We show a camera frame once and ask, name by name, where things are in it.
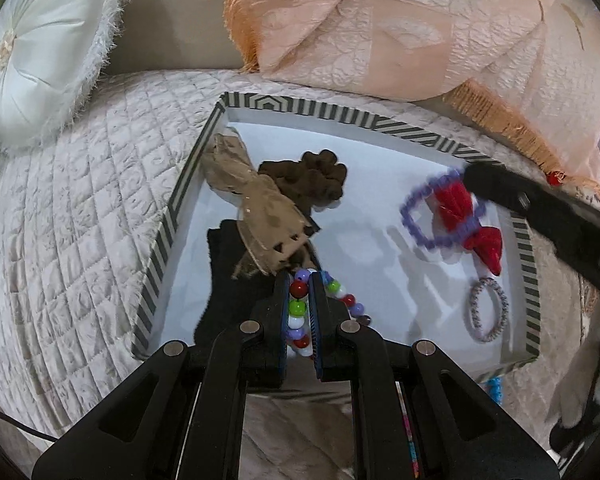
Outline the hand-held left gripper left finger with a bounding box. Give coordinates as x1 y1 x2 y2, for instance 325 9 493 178
32 271 292 480

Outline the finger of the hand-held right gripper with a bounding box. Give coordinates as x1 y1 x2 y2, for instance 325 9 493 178
462 160 600 306

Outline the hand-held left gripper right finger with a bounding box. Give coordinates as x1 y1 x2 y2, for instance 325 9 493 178
307 270 561 480

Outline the red green white bead bracelet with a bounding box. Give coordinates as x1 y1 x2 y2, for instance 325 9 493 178
286 268 374 359

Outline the black cloth hair accessory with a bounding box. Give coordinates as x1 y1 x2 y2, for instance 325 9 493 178
194 219 287 347

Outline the red hair bow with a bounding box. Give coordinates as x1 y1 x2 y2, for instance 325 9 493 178
431 181 504 277

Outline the black white striped tray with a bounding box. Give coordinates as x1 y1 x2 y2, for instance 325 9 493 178
131 91 540 402

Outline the brown hair bow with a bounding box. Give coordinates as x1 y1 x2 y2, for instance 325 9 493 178
200 132 324 278

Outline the pastel braided hair tie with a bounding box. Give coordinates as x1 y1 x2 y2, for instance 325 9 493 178
468 277 510 344

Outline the purple bead bracelet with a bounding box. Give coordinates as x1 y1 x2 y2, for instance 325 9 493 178
399 169 489 252

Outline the dark brown scrunchie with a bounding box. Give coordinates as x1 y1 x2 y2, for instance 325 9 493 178
257 150 349 212

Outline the peach fringed blanket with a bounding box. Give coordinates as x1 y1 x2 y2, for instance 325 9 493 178
224 0 600 202

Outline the beige quilted bedspread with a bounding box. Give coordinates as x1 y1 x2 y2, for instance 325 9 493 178
0 70 600 480

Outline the round white satin cushion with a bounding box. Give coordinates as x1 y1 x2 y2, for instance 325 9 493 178
0 0 128 152

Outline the black cable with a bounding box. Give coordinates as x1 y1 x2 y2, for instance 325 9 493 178
0 405 57 444

